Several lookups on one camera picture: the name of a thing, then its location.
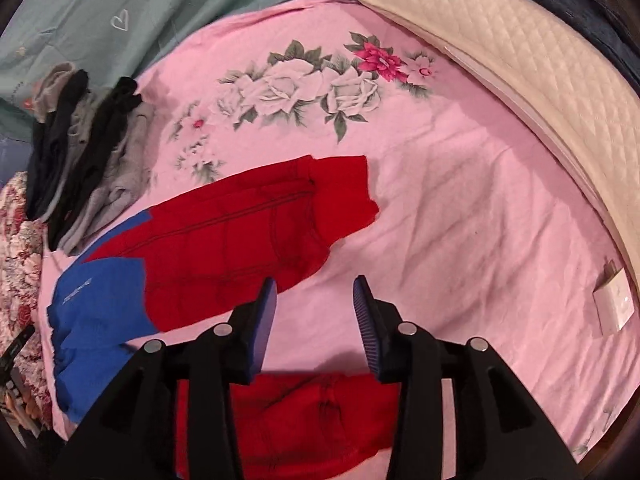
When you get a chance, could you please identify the black and grey folded clothes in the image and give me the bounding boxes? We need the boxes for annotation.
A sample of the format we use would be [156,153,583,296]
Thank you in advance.
[26,62,154,256]

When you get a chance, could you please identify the small white box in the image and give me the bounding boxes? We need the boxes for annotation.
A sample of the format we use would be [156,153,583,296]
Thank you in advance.
[592,260,634,337]

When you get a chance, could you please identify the teal heart-print pillow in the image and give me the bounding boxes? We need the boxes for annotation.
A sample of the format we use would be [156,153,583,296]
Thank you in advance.
[1,0,288,142]

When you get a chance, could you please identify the pink floral bed sheet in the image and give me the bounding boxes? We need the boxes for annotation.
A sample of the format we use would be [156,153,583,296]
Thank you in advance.
[37,0,640,480]

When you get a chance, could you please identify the cream quilted pillow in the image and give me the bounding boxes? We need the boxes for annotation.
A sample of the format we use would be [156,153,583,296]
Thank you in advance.
[358,0,639,280]

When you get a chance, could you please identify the blue and red pants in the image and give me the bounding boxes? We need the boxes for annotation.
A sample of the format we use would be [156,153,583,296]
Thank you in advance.
[48,156,399,479]

